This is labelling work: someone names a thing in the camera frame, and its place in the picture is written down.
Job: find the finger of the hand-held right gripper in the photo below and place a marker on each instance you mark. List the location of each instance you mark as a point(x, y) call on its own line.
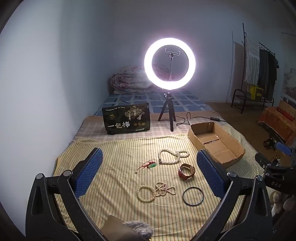
point(284, 148)

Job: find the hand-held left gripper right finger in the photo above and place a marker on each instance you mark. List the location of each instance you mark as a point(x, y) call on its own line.
point(209, 176)

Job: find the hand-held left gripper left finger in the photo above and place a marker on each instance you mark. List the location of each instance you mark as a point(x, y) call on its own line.
point(90, 172)

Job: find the cardboard box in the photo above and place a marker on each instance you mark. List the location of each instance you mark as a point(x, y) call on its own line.
point(218, 148)

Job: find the dark metal bangle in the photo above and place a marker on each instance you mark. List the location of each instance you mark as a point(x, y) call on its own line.
point(183, 199)

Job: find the person's right hand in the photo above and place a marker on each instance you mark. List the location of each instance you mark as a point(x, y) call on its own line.
point(289, 205)

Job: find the orange covered furniture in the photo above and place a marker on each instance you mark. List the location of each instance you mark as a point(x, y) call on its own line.
point(277, 120)

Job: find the yellow striped blanket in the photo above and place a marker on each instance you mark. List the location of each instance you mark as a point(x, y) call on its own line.
point(120, 160)

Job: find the beige checked sheet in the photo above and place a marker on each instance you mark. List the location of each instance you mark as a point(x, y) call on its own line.
point(92, 125)

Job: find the brown trouser leg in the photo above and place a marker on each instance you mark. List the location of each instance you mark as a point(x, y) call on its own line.
point(115, 229)

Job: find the black snack bag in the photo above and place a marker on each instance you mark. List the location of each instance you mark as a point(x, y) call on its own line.
point(126, 120)

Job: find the black metal shoe rack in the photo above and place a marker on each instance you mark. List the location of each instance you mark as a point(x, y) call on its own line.
point(238, 98)

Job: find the grey knitted cloth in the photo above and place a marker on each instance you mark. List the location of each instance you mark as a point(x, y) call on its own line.
point(140, 229)

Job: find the black tripod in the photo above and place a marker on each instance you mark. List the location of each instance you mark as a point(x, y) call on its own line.
point(167, 111)

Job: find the dark hanging clothes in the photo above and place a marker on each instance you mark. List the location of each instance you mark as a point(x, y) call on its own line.
point(268, 71)

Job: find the blue patterned sheet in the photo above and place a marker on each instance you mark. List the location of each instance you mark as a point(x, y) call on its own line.
point(185, 99)

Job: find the white striped towel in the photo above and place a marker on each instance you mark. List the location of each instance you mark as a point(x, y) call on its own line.
point(252, 60)

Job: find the black clothes rack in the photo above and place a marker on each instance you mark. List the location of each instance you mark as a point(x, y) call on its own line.
point(243, 58)

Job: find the rolled floral quilt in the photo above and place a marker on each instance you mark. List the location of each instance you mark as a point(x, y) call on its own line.
point(126, 80)

